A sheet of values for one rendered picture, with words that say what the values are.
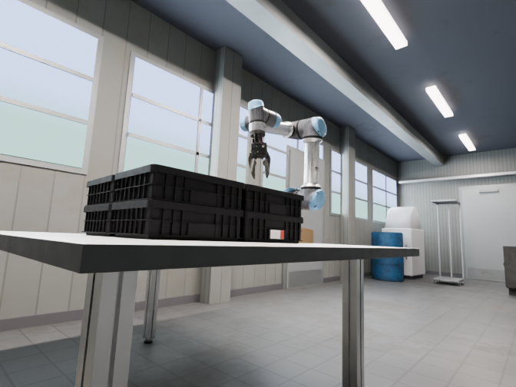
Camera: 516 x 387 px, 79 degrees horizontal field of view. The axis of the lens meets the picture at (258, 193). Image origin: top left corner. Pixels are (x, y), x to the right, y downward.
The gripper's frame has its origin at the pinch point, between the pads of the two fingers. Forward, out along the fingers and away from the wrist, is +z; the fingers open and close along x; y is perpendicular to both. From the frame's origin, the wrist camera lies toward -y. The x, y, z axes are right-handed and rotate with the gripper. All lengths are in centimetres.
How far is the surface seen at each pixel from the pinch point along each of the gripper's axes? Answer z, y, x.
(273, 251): 32, 67, -1
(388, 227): 23, -550, 303
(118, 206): 14, 32, -51
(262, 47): -198, -204, 22
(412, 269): 112, -510, 324
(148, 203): 16, 47, -36
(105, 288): 35, 90, -29
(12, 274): 42, -93, -179
